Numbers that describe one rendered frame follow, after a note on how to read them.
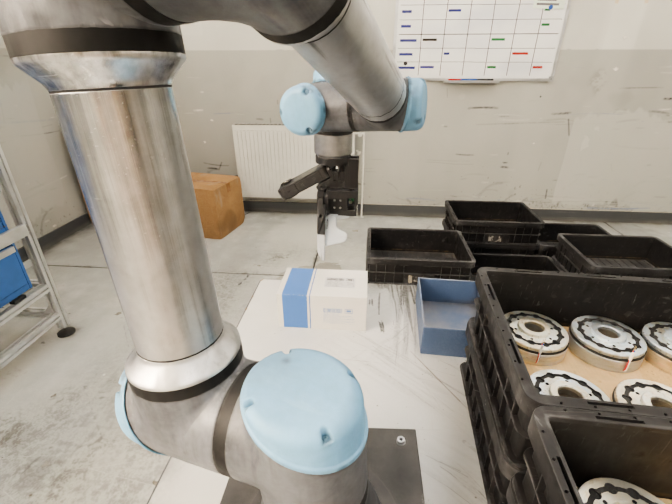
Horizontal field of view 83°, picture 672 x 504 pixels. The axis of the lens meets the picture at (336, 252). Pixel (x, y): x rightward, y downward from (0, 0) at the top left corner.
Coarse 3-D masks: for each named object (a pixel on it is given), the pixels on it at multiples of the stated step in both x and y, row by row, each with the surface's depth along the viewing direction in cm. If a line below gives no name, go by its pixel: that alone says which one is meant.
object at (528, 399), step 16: (480, 272) 64; (496, 272) 65; (512, 272) 64; (528, 272) 64; (544, 272) 64; (560, 272) 64; (480, 288) 62; (496, 304) 56; (496, 320) 52; (496, 336) 52; (512, 336) 49; (512, 352) 47; (512, 368) 45; (512, 384) 44; (528, 384) 42; (528, 400) 41; (544, 400) 40; (560, 400) 40; (576, 400) 40; (592, 400) 40; (656, 416) 38
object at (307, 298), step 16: (288, 272) 92; (304, 272) 92; (320, 272) 92; (336, 272) 92; (352, 272) 92; (288, 288) 86; (304, 288) 86; (320, 288) 86; (336, 288) 86; (352, 288) 86; (288, 304) 85; (304, 304) 84; (320, 304) 84; (336, 304) 84; (352, 304) 83; (288, 320) 87; (304, 320) 86; (320, 320) 86; (336, 320) 86; (352, 320) 85
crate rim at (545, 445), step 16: (544, 416) 38; (560, 416) 38; (576, 416) 38; (592, 416) 38; (608, 416) 38; (624, 416) 38; (640, 416) 38; (528, 432) 39; (544, 432) 37; (656, 432) 37; (544, 448) 35; (560, 448) 35; (544, 464) 35; (560, 464) 34; (544, 480) 35; (560, 480) 32; (560, 496) 32; (576, 496) 31
